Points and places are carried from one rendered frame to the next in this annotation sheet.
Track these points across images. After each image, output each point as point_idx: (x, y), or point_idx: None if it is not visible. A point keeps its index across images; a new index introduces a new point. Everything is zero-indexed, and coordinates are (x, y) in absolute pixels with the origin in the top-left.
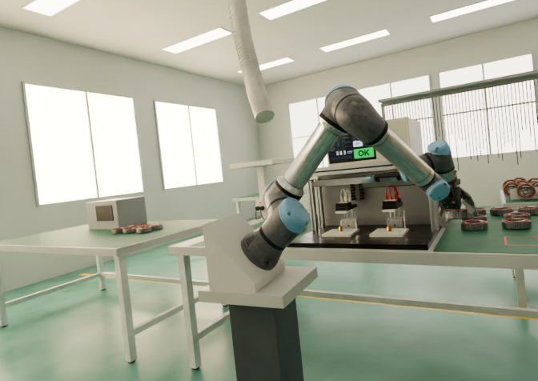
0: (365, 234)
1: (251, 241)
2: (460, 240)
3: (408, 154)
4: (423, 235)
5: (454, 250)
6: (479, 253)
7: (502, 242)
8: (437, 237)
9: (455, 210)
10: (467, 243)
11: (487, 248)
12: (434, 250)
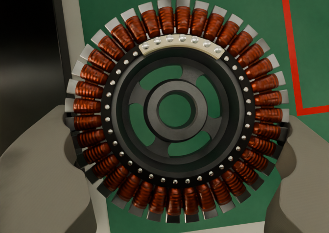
0: None
1: None
2: (159, 70)
3: None
4: (27, 83)
5: (172, 224)
6: (244, 230)
7: (285, 73)
8: (69, 21)
9: (177, 215)
10: (188, 116)
11: (257, 172)
12: (111, 227)
